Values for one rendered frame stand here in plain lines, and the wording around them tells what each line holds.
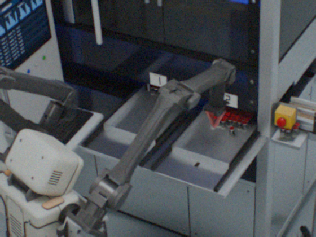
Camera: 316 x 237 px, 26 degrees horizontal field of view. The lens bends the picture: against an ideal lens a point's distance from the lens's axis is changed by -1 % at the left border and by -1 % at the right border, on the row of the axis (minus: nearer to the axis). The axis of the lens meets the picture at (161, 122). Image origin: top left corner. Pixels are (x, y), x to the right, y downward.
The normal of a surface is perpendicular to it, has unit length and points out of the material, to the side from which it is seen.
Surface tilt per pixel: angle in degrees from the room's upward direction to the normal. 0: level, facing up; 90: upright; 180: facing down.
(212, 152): 0
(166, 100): 45
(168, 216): 90
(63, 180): 90
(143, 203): 90
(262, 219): 90
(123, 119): 0
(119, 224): 0
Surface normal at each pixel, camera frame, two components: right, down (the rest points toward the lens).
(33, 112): 0.90, 0.22
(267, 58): -0.51, 0.54
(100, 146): -0.06, -0.80
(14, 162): -0.59, -0.22
